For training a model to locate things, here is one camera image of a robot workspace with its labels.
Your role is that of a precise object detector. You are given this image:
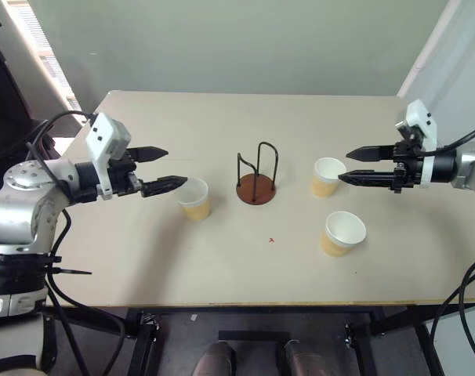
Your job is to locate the dark rounded robot foot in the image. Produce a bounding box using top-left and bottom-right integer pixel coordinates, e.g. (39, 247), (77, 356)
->
(282, 339), (332, 376)
(190, 340), (237, 376)

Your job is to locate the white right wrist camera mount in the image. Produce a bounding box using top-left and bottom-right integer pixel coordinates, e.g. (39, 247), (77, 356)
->
(395, 99), (438, 187)

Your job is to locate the black cable tie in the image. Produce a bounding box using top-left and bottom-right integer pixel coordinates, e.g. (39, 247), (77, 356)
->
(45, 255), (92, 276)

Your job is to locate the black chair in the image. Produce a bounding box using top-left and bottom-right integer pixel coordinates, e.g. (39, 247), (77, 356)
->
(0, 15), (56, 165)

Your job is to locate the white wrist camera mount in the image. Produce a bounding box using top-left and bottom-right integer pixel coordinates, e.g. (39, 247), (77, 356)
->
(84, 112), (132, 201)
(395, 99), (438, 187)

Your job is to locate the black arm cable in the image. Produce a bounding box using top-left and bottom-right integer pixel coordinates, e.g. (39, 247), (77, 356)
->
(428, 121), (475, 376)
(24, 110), (125, 376)

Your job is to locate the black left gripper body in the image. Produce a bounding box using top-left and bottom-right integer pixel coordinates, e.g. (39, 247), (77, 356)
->
(106, 149), (145, 197)

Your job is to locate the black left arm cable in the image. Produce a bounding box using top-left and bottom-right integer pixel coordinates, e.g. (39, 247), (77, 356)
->
(24, 110), (125, 376)

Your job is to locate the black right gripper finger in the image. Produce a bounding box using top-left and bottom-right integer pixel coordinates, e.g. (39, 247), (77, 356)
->
(337, 169), (397, 191)
(346, 144), (397, 162)

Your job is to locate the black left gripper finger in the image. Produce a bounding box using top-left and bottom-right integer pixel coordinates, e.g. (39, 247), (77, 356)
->
(140, 175), (190, 198)
(128, 146), (169, 164)

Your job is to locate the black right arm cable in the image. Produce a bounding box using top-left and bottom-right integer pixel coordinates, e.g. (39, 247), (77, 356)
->
(428, 121), (475, 376)

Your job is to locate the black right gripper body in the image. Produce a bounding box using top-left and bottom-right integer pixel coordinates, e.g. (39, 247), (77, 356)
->
(391, 133), (425, 194)

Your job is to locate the black table frame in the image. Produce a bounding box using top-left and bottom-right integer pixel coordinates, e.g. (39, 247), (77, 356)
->
(41, 301), (473, 376)

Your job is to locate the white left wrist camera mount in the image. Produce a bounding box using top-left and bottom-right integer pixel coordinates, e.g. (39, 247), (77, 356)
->
(84, 112), (132, 201)

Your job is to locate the brown wire cup holder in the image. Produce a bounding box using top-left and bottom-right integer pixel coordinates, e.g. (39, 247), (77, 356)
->
(235, 141), (279, 206)

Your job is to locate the yellow paper cup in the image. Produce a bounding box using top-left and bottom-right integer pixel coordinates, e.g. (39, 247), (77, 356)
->
(310, 157), (347, 199)
(320, 211), (368, 259)
(176, 177), (212, 222)

